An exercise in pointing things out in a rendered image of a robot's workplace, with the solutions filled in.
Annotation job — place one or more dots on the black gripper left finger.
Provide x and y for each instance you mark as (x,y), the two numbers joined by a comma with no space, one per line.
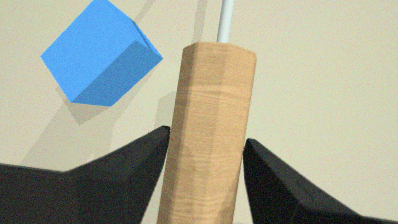
(115,188)

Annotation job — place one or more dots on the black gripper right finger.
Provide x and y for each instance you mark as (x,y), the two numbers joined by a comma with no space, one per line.
(278,194)

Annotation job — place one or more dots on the wooden-handled tool with grey metal shaft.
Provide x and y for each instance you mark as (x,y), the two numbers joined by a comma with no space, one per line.
(208,130)

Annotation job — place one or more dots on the blue cube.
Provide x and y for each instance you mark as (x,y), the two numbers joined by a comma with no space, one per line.
(100,56)

